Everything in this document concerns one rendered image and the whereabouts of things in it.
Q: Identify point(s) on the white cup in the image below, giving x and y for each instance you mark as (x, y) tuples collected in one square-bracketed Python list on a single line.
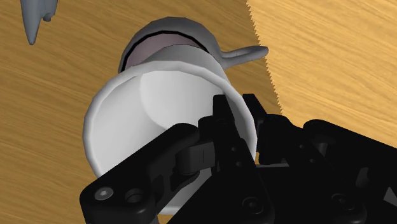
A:
[(124, 124)]

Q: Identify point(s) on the grey pointed figure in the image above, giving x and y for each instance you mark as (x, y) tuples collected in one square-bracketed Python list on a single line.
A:
[(35, 15)]

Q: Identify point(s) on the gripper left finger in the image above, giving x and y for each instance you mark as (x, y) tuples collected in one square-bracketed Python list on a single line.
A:
[(173, 173)]

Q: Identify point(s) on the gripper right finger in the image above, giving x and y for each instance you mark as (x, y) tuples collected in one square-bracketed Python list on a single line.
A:
[(325, 161)]

